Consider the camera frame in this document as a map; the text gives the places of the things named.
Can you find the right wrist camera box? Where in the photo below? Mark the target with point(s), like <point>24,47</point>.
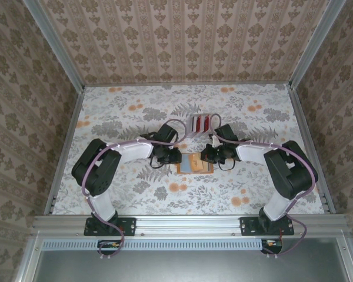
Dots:
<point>227,133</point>

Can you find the aluminium end rail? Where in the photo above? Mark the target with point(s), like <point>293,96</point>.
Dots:
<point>188,83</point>

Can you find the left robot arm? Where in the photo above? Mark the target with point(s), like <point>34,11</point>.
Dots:
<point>97,170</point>

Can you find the tan credit card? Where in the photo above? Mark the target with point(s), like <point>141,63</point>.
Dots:
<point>197,162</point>

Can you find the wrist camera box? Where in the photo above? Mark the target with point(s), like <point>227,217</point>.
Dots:
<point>167,132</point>
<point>227,133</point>

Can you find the red and silver card stack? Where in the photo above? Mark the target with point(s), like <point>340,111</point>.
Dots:
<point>193,129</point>

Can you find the aluminium frame bar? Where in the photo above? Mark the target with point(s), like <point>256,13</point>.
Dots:
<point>26,261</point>
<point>348,258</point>

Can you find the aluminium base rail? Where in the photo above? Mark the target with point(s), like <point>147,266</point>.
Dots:
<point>188,224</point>

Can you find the silver grey credit card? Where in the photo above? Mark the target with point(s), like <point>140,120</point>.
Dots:
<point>186,163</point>

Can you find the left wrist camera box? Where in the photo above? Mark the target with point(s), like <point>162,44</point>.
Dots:
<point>167,132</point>

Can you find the aluminium frame post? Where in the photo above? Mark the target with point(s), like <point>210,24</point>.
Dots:
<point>316,44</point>
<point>55,44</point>

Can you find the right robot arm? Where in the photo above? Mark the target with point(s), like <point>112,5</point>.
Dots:
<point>291,170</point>

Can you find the aluminium side rail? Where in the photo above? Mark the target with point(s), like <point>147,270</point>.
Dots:
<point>66,147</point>
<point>309,141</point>

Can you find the grey metal panel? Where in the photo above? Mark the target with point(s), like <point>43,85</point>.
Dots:
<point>188,267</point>

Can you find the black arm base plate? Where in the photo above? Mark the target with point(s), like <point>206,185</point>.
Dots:
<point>247,226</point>
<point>129,226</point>

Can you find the red credit card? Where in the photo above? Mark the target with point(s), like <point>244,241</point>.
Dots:
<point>198,123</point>
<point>206,123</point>

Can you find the orange card holder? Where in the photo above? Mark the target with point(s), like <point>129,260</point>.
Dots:
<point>209,169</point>

